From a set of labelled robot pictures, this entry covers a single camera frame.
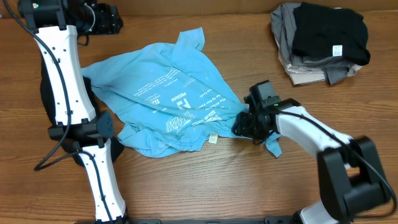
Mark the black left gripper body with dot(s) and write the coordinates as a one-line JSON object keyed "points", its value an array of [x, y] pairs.
{"points": [[97, 22]]}

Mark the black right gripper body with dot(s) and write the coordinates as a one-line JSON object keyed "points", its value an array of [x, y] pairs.
{"points": [[250, 126]]}

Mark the light blue printed t-shirt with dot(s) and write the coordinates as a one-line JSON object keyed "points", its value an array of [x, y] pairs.
{"points": [[170, 97]]}

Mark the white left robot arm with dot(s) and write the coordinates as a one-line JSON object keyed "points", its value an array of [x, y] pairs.
{"points": [[53, 24]]}

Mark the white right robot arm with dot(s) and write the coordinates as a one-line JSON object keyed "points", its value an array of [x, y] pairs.
{"points": [[351, 178]]}

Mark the brown cardboard back panel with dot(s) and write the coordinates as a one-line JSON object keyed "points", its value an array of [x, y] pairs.
{"points": [[212, 7]]}

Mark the beige folded garment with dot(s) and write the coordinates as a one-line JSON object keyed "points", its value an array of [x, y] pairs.
{"points": [[301, 75]]}

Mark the black garment on left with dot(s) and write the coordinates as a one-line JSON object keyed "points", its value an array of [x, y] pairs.
{"points": [[86, 133]]}

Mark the grey folded garment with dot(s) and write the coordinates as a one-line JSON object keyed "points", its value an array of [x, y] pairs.
{"points": [[283, 28]]}

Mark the black folded t-shirt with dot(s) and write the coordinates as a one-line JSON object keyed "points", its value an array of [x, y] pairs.
{"points": [[326, 32]]}

